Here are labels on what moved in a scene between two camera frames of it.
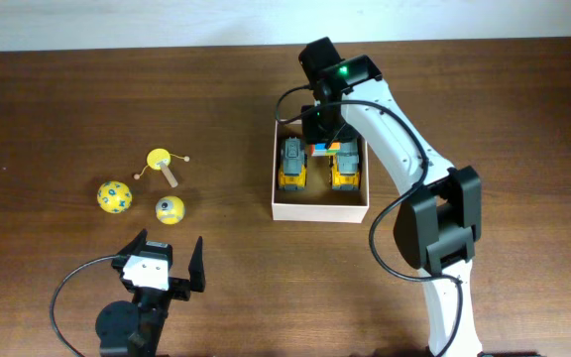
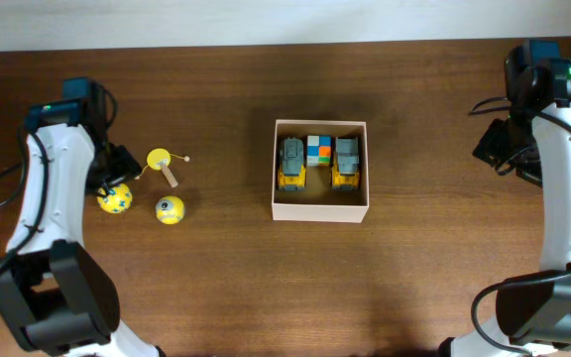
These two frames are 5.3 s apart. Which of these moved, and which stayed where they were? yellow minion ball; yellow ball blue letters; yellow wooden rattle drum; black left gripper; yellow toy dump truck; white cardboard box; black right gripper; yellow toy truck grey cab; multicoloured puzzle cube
Moved: black right gripper; multicoloured puzzle cube; black left gripper
Stayed: yellow wooden rattle drum; yellow toy dump truck; yellow ball blue letters; yellow toy truck grey cab; white cardboard box; yellow minion ball
